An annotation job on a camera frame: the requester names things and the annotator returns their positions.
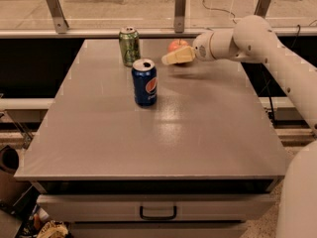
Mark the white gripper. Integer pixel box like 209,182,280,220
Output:
161,32,214,65

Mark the red orange apple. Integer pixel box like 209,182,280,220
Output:
167,39,188,53

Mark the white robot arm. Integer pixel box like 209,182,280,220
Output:
161,15,317,238

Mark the blue Pepsi can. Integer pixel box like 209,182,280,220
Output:
132,59,158,106

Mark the green soda can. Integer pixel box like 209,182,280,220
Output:
119,27,141,66

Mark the grey lower drawer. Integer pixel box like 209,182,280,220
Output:
70,222,247,238

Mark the snack bag on floor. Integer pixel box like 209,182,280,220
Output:
37,221,69,238

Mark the black cable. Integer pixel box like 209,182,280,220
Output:
198,0,237,25

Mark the middle metal bracket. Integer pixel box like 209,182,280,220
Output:
173,0,186,33

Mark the metal bracket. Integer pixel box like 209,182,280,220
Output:
173,0,186,33
255,0,271,18
46,0,69,34

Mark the right metal bracket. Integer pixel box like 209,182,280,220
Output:
255,0,271,18

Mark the left metal bracket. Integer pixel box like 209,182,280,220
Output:
46,0,69,34

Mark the grey drawer with black handle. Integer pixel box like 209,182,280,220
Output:
37,194,274,222

